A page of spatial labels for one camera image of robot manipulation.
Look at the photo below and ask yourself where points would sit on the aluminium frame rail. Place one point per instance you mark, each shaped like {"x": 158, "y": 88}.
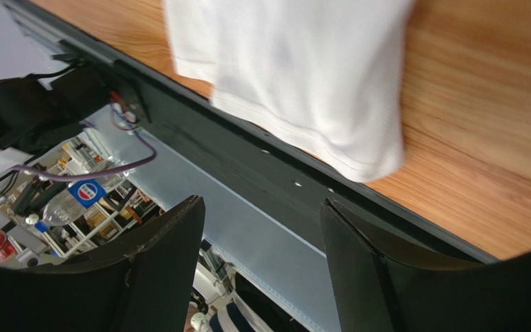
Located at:
{"x": 284, "y": 265}

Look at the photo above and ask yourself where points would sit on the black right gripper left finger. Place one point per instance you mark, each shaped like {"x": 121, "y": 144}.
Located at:
{"x": 141, "y": 281}

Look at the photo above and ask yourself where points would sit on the clear plastic pepsi bottle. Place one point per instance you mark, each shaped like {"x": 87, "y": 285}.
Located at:
{"x": 73, "y": 202}

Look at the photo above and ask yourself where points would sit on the white t shirt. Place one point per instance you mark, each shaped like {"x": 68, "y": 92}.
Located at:
{"x": 322, "y": 76}

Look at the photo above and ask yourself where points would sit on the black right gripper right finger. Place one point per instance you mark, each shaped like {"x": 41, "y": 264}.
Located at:
{"x": 382, "y": 282}

